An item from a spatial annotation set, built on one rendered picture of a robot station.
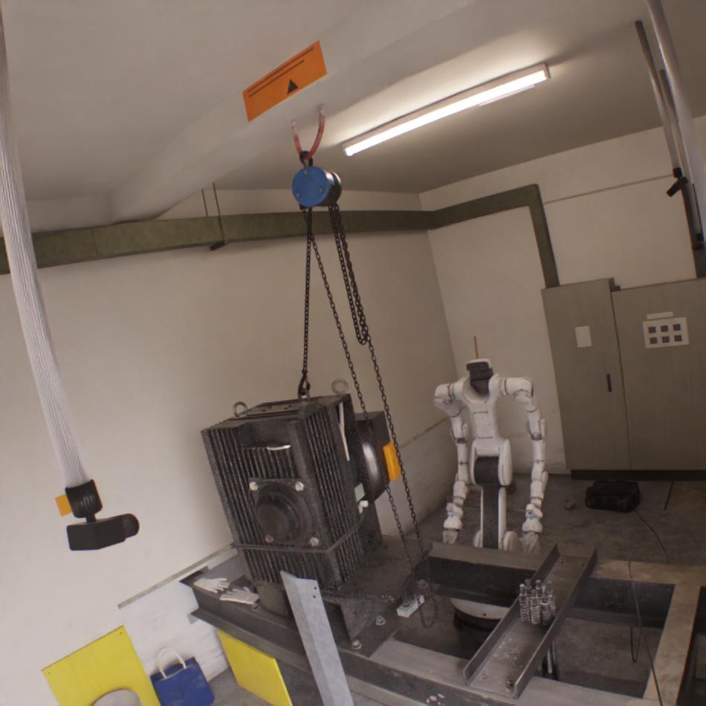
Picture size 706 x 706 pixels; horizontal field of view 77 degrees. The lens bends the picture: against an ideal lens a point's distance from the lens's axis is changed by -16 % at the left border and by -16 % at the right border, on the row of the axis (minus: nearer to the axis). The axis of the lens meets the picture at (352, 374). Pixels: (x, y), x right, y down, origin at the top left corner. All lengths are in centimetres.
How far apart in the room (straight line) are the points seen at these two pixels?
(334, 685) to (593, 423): 321
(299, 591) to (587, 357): 322
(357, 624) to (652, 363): 311
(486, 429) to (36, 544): 232
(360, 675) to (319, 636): 37
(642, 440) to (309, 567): 319
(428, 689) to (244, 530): 100
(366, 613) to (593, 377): 297
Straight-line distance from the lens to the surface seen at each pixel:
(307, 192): 191
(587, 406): 460
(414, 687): 220
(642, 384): 444
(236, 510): 225
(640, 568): 242
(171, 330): 306
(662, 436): 456
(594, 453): 473
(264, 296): 350
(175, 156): 245
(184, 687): 312
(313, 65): 183
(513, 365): 498
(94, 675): 302
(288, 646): 269
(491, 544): 287
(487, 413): 270
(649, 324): 433
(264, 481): 206
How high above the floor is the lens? 199
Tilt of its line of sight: 8 degrees down
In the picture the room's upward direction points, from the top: 12 degrees counter-clockwise
